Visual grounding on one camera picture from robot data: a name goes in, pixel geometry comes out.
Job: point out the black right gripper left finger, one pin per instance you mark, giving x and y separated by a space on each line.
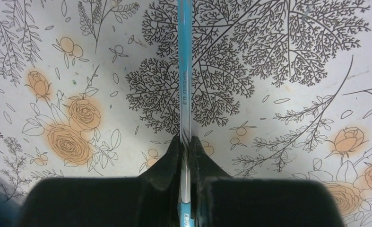
148 200

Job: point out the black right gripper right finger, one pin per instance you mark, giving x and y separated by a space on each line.
219 200

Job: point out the blue badminton racket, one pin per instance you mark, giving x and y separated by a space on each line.
185 78

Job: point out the floral patterned mat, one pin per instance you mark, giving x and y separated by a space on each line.
280 89

